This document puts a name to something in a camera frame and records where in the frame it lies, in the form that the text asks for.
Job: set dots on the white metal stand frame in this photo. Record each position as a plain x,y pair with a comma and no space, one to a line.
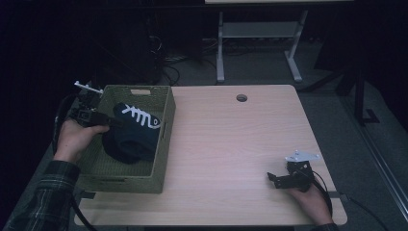
260,29

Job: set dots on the green woven basket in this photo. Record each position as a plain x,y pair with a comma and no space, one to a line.
128,179

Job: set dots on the aluminium floor rail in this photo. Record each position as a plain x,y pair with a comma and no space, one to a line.
378,160

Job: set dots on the black floor stand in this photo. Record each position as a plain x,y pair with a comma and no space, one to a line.
359,96

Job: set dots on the person's right hand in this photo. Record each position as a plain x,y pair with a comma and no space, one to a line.
312,205

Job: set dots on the navy garment with white print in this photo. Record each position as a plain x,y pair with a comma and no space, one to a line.
134,141

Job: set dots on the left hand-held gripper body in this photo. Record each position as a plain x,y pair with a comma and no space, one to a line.
88,115

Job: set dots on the person's left hand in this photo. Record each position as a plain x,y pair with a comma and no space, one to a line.
75,139

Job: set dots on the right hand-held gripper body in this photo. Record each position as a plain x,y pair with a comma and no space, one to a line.
298,176

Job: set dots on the round grey table grommet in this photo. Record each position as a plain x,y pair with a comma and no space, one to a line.
241,97

